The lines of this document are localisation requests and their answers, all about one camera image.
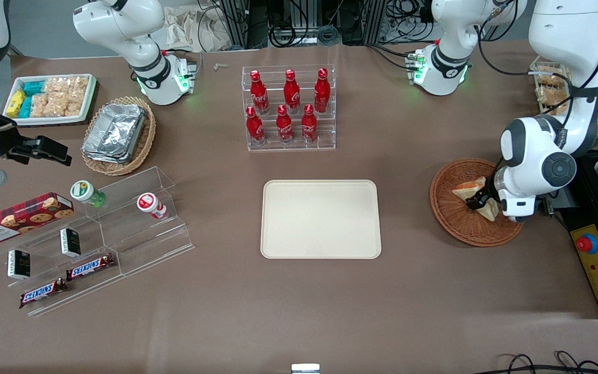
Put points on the white cloth bag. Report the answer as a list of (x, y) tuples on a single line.
[(195, 28)]

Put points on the red tartan cookie box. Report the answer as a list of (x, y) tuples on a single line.
[(18, 215)]

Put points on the rice cracker packet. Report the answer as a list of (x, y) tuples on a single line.
[(39, 105), (80, 83), (56, 84), (75, 104), (55, 108), (547, 96), (558, 109), (548, 78)]

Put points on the small silver white object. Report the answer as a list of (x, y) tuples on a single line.
[(305, 368)]

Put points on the aluminium frame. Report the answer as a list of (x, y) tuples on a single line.
[(242, 23)]

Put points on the green lidded cup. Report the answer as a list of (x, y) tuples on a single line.
[(87, 193)]

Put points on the round brown wicker basket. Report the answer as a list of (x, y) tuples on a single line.
[(454, 223)]

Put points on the oval light wicker basket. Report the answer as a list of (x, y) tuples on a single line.
[(146, 140)]

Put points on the triangle sandwich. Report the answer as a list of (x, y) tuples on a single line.
[(469, 188)]

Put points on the cream rectangular tray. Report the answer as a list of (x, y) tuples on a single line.
[(320, 218)]

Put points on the red lidded cup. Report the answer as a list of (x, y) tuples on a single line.
[(151, 205)]

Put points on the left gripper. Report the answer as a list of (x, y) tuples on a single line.
[(480, 198)]

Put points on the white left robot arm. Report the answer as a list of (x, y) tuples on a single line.
[(563, 31)]

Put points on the aluminium foil tray stack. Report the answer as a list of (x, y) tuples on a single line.
[(114, 132)]

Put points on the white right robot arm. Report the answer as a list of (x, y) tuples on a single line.
[(122, 26)]

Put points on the small black chocolate box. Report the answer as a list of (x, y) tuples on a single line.
[(18, 264), (70, 242)]

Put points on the black appliance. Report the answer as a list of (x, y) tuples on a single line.
[(587, 187)]

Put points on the yellow snack packet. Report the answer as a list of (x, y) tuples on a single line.
[(15, 103)]

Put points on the small clear plastic piece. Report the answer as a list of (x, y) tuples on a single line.
[(221, 66)]

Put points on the clear acrylic bottle rack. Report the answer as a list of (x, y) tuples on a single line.
[(288, 145)]

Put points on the teal snack packet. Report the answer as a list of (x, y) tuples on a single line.
[(26, 106), (33, 87)]

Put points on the red cola bottle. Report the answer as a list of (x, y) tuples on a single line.
[(259, 93), (291, 92), (322, 91), (284, 126), (309, 124), (254, 127)]

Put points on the white rectangular snack tray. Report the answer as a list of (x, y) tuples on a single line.
[(50, 120)]

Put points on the Snickers chocolate bar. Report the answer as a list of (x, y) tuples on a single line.
[(43, 292), (91, 266)]

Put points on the clear acrylic stepped display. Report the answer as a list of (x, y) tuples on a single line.
[(138, 244)]

